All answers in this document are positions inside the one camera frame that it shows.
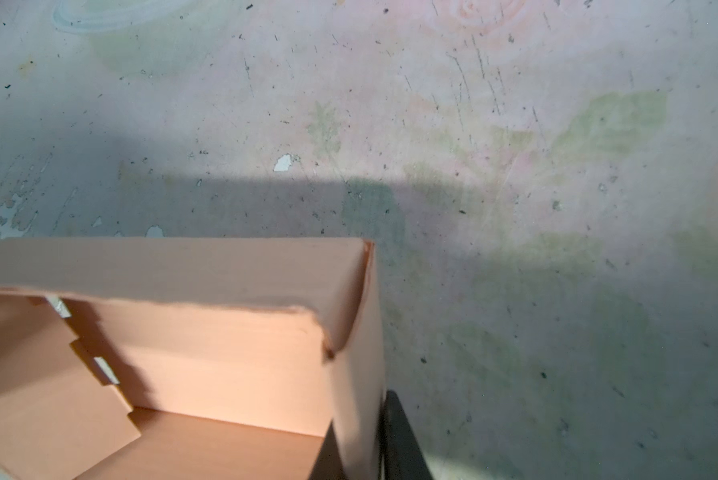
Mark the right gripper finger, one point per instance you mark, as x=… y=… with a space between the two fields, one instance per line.
x=402 y=456

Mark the orange paper box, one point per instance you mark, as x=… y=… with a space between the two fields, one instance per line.
x=190 y=358

